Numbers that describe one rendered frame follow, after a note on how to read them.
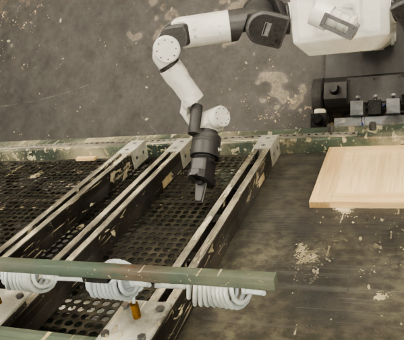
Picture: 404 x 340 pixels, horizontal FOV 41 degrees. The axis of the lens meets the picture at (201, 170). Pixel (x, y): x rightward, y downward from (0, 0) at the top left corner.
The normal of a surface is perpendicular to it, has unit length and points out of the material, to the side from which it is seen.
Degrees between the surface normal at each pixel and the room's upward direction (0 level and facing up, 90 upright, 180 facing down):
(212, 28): 37
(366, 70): 0
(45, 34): 0
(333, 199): 57
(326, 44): 68
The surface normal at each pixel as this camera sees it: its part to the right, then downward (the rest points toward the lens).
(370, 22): -0.36, 0.25
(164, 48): -0.01, 0.38
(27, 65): -0.37, -0.15
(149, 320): -0.17, -0.91
